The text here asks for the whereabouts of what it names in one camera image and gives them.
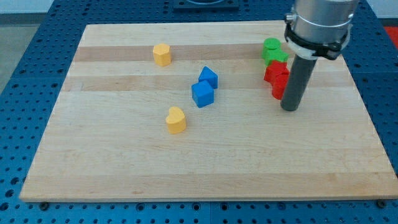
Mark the red circle block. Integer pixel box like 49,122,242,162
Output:
272,75,289,100

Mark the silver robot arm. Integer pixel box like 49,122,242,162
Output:
284,0,359,60

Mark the red star block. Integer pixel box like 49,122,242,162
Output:
264,60,290,84

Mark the green star block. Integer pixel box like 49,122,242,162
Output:
264,49,289,66

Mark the green circle block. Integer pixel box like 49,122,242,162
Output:
262,37,281,59

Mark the blue cube block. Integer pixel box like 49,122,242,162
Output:
191,80,215,108

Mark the yellow heart block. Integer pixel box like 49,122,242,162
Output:
165,106,187,134

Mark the wooden board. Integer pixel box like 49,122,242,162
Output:
20,21,397,202

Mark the blue triangle block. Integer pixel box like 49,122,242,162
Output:
198,66,218,89

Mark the yellow hexagon block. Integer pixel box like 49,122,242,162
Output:
152,43,172,67

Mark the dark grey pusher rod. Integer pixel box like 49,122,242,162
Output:
280,55,317,111

